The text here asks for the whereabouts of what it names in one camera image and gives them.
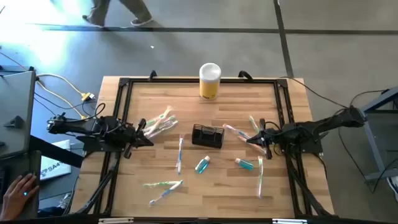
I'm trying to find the black wedge stand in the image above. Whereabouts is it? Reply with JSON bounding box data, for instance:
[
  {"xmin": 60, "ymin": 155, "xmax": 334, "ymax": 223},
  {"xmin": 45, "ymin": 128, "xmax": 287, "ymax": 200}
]
[{"xmin": 3, "ymin": 115, "xmax": 25, "ymax": 129}]

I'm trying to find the blue mouthwash bottle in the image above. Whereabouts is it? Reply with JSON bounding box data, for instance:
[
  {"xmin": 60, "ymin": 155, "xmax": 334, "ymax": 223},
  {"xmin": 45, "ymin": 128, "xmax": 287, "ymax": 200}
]
[
  {"xmin": 195, "ymin": 155, "xmax": 211, "ymax": 174},
  {"xmin": 234, "ymin": 157, "xmax": 255, "ymax": 171}
]

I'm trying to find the grey desk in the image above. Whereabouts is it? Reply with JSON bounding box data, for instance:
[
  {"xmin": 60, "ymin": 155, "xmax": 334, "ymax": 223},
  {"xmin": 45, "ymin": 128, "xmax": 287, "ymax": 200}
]
[{"xmin": 0, "ymin": 70, "xmax": 37, "ymax": 159}]

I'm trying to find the silver bracket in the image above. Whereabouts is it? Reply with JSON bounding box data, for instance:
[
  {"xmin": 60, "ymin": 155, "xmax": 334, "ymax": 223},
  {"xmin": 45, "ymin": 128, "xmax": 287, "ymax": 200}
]
[
  {"xmin": 98, "ymin": 217, "xmax": 134, "ymax": 224},
  {"xmin": 272, "ymin": 218, "xmax": 308, "ymax": 224}
]

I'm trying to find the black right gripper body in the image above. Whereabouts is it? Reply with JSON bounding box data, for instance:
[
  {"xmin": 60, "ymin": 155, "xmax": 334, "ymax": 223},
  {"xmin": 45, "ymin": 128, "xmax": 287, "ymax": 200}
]
[{"xmin": 259, "ymin": 118, "xmax": 299, "ymax": 160}]

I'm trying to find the person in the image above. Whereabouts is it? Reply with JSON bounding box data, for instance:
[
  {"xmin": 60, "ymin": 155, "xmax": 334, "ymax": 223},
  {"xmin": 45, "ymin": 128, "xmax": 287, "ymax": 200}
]
[{"xmin": 81, "ymin": 0, "xmax": 154, "ymax": 28}]

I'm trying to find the white printed box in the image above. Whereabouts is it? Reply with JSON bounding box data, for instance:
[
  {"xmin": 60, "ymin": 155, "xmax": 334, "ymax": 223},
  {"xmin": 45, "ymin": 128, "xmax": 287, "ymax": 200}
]
[{"xmin": 39, "ymin": 139, "xmax": 73, "ymax": 181}]

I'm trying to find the yellow cable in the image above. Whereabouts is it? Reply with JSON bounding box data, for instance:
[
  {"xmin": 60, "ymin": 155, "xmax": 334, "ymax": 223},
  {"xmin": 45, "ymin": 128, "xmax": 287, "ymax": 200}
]
[{"xmin": 35, "ymin": 73, "xmax": 96, "ymax": 121}]

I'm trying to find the grey metal stand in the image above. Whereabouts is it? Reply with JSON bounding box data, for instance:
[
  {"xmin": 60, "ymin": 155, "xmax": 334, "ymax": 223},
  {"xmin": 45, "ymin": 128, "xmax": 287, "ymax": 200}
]
[{"xmin": 359, "ymin": 86, "xmax": 398, "ymax": 183}]

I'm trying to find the black diagonal bar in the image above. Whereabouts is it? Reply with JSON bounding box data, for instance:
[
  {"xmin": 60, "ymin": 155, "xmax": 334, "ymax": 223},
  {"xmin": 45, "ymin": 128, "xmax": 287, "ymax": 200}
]
[{"xmin": 29, "ymin": 135, "xmax": 85, "ymax": 169}]

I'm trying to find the person's hand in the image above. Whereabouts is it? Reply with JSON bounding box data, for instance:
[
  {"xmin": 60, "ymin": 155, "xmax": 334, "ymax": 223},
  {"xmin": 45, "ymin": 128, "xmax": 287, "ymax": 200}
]
[{"xmin": 0, "ymin": 173, "xmax": 40, "ymax": 222}]

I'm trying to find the dark desk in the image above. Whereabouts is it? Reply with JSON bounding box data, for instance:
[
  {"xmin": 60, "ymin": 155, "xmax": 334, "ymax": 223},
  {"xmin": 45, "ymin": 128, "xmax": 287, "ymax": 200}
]
[{"xmin": 0, "ymin": 151, "xmax": 42, "ymax": 220}]

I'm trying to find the black floor cable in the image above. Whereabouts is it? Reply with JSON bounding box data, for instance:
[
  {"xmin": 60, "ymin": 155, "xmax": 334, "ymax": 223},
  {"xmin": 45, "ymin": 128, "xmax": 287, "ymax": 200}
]
[{"xmin": 337, "ymin": 89, "xmax": 398, "ymax": 194}]

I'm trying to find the person's shoe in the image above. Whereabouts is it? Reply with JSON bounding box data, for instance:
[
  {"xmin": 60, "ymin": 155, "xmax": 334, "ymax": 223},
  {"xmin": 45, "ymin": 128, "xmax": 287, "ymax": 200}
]
[
  {"xmin": 57, "ymin": 192, "xmax": 72, "ymax": 210},
  {"xmin": 387, "ymin": 175, "xmax": 398, "ymax": 203}
]

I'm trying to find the black wire caddy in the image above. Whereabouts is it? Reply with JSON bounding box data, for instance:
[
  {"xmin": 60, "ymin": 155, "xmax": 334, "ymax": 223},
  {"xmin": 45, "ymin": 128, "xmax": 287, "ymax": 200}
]
[{"xmin": 192, "ymin": 123, "xmax": 225, "ymax": 149}]

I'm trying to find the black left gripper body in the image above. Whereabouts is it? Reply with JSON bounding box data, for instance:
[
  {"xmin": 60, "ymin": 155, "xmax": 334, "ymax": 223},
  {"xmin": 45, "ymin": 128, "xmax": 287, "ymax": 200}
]
[{"xmin": 116, "ymin": 118, "xmax": 147, "ymax": 159}]

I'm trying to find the black aluminium table frame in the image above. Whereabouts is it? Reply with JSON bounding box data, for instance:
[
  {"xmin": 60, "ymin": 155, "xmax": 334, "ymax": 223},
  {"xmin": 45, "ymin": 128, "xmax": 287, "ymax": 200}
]
[{"xmin": 74, "ymin": 76, "xmax": 335, "ymax": 218}]

